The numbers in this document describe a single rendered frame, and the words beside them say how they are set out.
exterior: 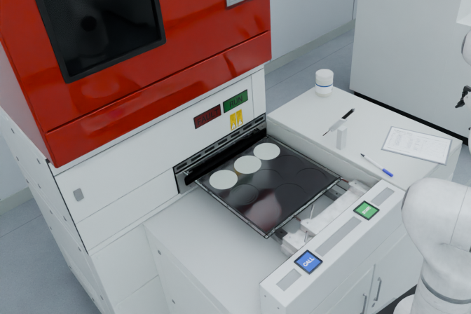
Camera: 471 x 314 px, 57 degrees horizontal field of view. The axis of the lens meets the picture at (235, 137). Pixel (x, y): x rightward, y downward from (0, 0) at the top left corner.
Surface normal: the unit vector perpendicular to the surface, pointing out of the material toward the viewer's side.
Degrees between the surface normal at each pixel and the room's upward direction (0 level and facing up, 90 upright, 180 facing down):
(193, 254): 0
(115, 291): 90
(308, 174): 0
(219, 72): 90
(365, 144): 0
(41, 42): 90
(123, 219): 90
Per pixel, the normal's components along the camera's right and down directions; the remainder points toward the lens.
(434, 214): -0.55, 0.00
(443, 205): -0.44, -0.29
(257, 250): -0.07, -0.80
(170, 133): 0.66, 0.41
